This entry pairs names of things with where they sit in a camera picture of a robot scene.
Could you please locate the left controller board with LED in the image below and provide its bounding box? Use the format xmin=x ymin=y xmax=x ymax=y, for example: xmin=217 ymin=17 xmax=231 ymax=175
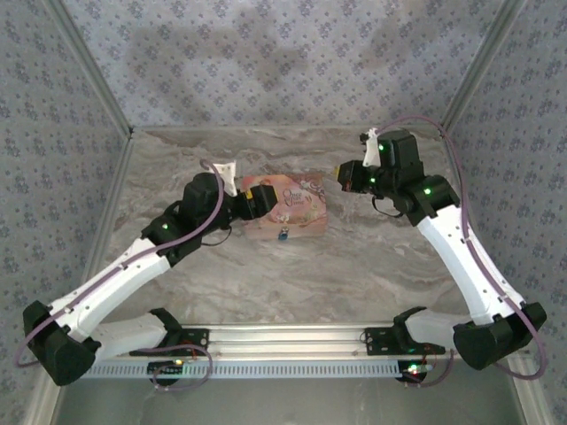
xmin=148 ymin=360 xmax=185 ymax=377

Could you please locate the controller board with led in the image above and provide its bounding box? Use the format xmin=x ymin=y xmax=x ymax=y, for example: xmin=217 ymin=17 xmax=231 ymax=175
xmin=396 ymin=360 xmax=433 ymax=384
xmin=148 ymin=360 xmax=185 ymax=377

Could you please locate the right controller board with LED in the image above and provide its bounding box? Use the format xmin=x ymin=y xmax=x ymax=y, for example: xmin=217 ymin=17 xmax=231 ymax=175
xmin=396 ymin=360 xmax=433 ymax=384

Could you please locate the grey metal panel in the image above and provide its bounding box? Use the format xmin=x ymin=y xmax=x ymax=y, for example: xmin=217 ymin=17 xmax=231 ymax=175
xmin=50 ymin=358 xmax=526 ymax=425

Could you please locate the aluminium table side rail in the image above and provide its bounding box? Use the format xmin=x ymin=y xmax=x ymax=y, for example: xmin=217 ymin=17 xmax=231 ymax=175
xmin=77 ymin=131 xmax=136 ymax=306
xmin=440 ymin=130 xmax=478 ymax=231

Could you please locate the aluminium table end rail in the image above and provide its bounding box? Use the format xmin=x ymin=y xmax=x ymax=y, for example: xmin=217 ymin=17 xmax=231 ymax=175
xmin=132 ymin=125 xmax=444 ymax=133

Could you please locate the aluminium upright frame post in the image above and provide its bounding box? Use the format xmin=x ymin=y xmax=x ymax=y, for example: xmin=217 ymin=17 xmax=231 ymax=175
xmin=46 ymin=0 xmax=136 ymax=136
xmin=438 ymin=0 xmax=531 ymax=134

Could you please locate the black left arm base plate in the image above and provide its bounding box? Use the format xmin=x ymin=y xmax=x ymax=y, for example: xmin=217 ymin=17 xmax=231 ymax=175
xmin=132 ymin=326 xmax=210 ymax=357

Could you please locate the aluminium mounting rail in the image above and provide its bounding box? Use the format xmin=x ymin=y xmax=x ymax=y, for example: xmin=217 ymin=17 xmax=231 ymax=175
xmin=99 ymin=324 xmax=532 ymax=359

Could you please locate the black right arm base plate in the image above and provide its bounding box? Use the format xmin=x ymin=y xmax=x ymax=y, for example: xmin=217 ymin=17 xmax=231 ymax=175
xmin=363 ymin=326 xmax=446 ymax=357

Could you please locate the white slotted cable duct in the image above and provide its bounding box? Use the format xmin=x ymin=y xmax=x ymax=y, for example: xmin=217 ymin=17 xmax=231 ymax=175
xmin=82 ymin=359 xmax=429 ymax=381

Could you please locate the aluminium lower frame post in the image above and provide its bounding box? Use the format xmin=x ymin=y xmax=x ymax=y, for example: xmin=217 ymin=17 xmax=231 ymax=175
xmin=507 ymin=356 xmax=550 ymax=425
xmin=24 ymin=380 xmax=63 ymax=425

